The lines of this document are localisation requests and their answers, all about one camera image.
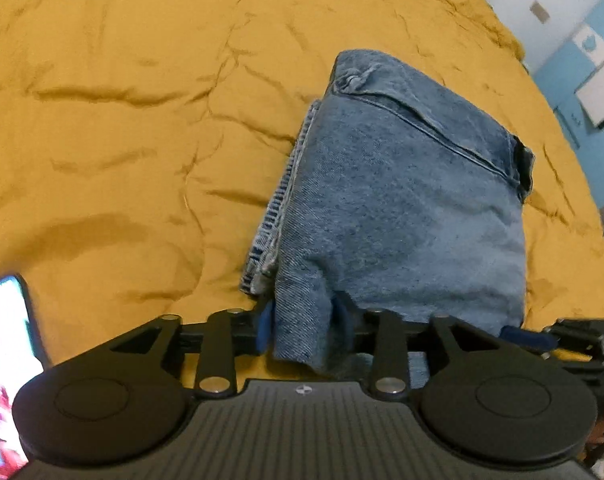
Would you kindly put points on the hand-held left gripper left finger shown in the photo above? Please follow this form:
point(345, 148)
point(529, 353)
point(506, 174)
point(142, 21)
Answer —
point(263, 327)

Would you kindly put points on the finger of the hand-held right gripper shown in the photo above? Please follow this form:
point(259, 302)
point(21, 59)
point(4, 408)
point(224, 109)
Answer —
point(529, 339)
point(582, 332)

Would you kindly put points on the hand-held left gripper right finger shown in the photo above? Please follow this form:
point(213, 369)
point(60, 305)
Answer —
point(342, 322)

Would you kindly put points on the blue denim pants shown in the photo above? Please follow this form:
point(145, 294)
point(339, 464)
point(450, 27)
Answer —
point(407, 220)

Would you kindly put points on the yellow quilted blanket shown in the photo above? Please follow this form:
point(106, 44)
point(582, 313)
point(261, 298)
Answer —
point(132, 125)

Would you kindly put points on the white hanging panel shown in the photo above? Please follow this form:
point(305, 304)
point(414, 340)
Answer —
point(602, 90)

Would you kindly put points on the smartphone with red screen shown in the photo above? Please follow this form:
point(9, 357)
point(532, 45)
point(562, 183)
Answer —
point(4, 370)

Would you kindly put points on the blue and white wardrobe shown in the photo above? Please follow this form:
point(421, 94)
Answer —
point(587, 35)

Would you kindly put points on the wall switch plate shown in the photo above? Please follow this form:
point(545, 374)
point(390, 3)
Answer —
point(539, 11)

